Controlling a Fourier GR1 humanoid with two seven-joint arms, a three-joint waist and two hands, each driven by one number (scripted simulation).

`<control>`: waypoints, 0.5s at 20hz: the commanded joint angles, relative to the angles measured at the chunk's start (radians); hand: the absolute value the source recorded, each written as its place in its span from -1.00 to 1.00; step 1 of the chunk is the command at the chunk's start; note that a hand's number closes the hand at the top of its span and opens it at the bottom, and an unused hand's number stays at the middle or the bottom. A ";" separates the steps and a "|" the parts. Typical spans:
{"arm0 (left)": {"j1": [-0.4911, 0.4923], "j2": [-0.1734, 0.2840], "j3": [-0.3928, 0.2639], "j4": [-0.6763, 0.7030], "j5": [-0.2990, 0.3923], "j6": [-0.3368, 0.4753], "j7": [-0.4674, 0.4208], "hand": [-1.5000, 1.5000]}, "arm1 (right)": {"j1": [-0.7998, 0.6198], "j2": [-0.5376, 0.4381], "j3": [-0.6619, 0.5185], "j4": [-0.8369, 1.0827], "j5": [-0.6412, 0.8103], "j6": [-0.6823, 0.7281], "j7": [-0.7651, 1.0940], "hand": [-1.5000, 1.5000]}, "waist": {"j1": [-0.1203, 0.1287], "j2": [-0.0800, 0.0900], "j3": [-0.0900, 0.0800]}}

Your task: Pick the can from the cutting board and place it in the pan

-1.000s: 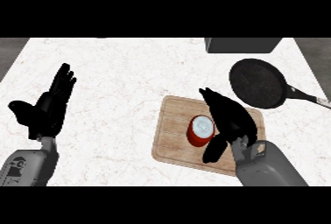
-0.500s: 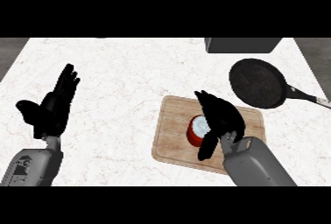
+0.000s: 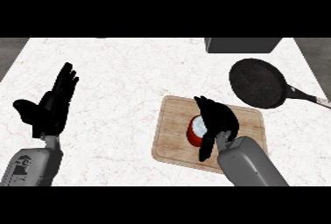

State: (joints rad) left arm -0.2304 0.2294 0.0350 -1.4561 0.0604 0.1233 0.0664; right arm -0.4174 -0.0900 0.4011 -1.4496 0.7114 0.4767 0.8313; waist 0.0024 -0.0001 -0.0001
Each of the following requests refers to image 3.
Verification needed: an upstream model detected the dark grey appliance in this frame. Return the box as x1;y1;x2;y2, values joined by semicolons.
203;37;284;54

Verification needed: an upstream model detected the black frying pan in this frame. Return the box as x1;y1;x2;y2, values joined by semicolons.
228;58;331;110

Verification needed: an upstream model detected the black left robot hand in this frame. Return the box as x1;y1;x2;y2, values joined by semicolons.
12;61;80;139

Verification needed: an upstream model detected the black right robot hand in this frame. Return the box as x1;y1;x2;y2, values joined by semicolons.
192;95;241;163

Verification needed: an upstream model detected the wooden cutting board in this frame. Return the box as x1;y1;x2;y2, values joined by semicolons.
149;94;269;175

